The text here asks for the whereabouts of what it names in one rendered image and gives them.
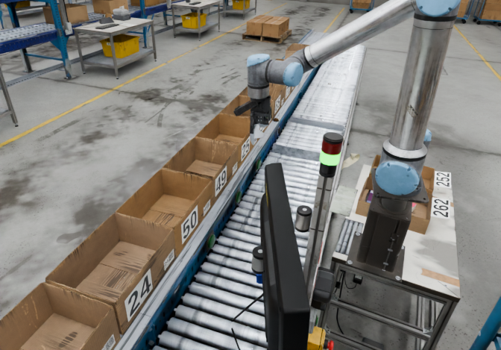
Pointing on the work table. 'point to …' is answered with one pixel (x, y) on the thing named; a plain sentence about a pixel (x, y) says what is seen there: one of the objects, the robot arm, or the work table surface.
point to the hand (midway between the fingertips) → (254, 137)
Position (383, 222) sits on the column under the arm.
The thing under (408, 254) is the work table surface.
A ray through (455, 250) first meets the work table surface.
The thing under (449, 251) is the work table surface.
